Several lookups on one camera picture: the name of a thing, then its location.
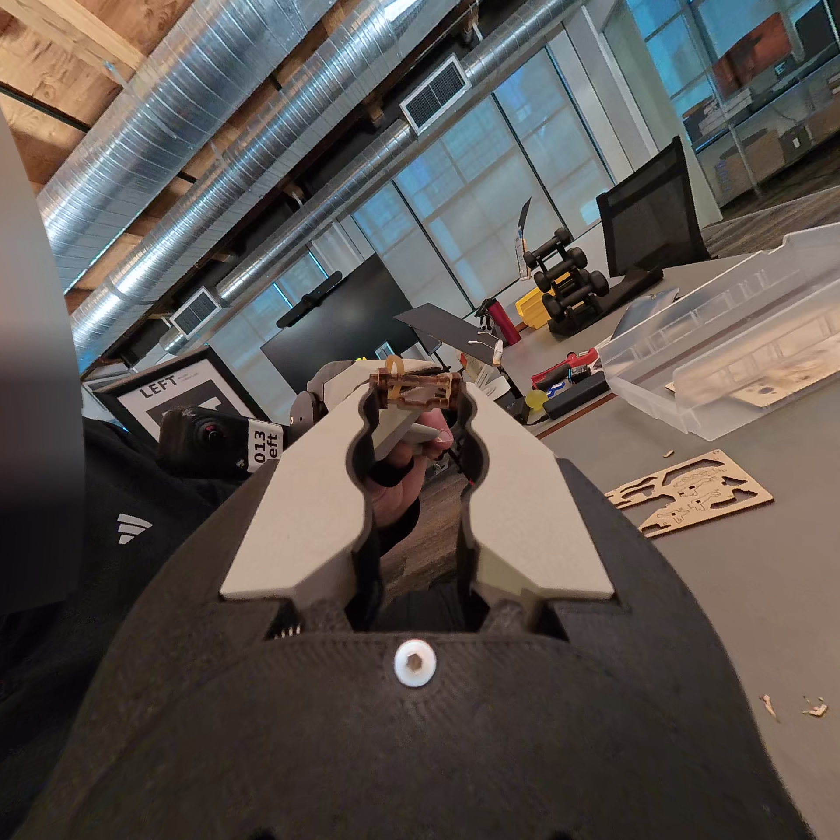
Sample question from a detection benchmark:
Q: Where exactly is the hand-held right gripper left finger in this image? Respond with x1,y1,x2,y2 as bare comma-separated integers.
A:
220,384,385,634

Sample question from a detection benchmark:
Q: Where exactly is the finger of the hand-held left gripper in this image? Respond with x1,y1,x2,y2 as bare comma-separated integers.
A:
373,406,424,462
319,357,443,413

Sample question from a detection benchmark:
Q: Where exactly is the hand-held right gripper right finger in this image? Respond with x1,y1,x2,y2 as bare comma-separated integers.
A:
453,379,618,634

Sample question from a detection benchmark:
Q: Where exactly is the wooden frame part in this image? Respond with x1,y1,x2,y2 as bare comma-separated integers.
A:
369,354,463,412

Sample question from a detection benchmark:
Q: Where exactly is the person's left forearm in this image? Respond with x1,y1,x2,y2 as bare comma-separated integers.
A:
373,499,422,559

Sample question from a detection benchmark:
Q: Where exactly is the cut out plywood parts sheet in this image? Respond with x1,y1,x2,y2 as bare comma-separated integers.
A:
604,449,775,540

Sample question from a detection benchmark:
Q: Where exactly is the person's left hand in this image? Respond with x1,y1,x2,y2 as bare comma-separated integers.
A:
367,410,455,528

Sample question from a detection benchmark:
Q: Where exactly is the black framed marker sign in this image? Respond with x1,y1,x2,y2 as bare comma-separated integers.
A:
95,346,272,447

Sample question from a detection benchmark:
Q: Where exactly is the black webcam bar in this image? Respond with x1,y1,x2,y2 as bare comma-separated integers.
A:
276,271,344,329

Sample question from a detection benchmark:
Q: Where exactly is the white document stand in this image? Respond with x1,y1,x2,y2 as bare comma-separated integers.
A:
459,338,508,399

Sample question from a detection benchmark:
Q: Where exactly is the black sheet board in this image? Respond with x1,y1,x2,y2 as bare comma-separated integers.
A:
394,303,506,366

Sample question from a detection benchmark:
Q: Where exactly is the white air vent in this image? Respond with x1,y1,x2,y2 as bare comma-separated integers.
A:
399,54,471,136
169,287,221,341

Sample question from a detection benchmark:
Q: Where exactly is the black power unit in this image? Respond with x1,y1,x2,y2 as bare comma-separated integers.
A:
541,373,613,421

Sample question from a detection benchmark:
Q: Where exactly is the red cylinder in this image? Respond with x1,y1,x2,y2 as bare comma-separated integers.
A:
481,297,523,347

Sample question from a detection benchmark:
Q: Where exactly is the red tool case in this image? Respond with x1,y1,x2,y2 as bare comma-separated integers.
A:
530,348,601,389

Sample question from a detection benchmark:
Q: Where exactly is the yellow plastic bin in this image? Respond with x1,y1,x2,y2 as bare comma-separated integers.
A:
515,285,560,332

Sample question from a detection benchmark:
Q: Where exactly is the black dumbbell rack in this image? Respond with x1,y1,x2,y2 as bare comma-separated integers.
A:
523,226,611,339

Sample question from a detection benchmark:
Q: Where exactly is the clear plastic bin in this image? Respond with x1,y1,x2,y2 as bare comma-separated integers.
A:
598,223,840,442

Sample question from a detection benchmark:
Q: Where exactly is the perforated plywood sheet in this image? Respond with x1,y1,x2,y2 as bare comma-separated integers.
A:
666,364,840,411

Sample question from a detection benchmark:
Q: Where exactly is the black mesh office chair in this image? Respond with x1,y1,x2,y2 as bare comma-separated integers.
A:
596,136,711,303

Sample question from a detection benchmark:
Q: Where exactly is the metal storage shelf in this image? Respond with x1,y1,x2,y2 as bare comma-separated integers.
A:
679,79,840,199

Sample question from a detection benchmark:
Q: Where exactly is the large black wall screen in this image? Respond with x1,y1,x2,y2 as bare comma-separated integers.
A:
261,255,422,396

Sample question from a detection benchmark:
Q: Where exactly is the silver air duct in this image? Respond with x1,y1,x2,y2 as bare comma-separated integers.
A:
69,0,595,371
36,0,371,293

